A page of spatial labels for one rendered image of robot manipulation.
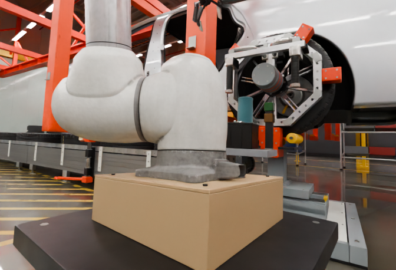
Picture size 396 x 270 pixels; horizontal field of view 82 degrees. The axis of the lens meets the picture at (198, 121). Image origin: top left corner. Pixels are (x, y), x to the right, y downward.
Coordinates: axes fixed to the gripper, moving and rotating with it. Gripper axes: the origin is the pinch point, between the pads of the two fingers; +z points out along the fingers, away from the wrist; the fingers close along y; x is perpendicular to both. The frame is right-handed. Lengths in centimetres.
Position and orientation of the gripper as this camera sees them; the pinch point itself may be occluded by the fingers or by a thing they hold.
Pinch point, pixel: (210, 22)
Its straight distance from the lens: 143.1
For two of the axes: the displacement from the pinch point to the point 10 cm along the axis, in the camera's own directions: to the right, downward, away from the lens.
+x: -5.6, -6.4, 5.2
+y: 8.0, -5.8, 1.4
